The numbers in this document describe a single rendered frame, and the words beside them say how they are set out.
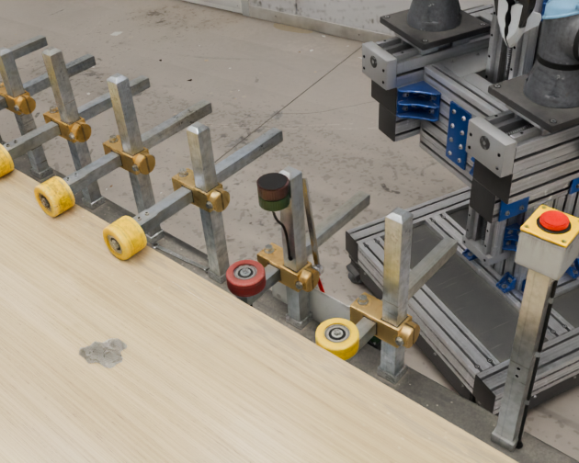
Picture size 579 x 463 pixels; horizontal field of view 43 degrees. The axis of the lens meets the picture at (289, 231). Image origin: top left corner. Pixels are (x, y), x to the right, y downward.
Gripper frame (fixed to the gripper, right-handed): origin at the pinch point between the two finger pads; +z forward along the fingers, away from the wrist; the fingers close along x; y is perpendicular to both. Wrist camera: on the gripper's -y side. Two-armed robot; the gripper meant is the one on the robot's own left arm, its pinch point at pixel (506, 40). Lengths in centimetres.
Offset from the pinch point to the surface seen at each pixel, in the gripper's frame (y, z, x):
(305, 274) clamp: -39, 45, 7
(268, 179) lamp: -44.4, 20.2, 9.7
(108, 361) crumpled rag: -82, 41, 0
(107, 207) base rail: -67, 62, 76
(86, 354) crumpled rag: -85, 41, 4
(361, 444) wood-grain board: -51, 41, -36
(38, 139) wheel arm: -79, 37, 78
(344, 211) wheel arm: -21, 46, 23
